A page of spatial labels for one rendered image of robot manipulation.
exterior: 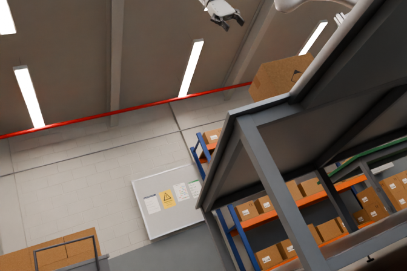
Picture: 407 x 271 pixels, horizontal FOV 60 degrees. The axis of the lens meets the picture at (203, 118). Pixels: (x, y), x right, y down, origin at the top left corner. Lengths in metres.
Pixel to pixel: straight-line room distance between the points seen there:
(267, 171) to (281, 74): 0.63
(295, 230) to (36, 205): 5.34
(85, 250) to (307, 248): 3.51
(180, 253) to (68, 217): 1.87
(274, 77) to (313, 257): 0.86
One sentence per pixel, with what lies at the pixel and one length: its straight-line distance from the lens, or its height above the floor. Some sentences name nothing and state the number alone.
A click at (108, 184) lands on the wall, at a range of 6.28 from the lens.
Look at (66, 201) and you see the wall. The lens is 6.23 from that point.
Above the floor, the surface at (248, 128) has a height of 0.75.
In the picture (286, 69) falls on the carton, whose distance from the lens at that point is 1.82.
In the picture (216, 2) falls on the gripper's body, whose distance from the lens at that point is 1.67.
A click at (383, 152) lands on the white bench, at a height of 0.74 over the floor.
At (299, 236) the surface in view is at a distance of 1.29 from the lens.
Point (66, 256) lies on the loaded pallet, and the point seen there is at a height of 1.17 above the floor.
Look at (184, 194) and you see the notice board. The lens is 6.19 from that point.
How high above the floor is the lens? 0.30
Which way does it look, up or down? 24 degrees up
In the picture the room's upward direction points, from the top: 24 degrees counter-clockwise
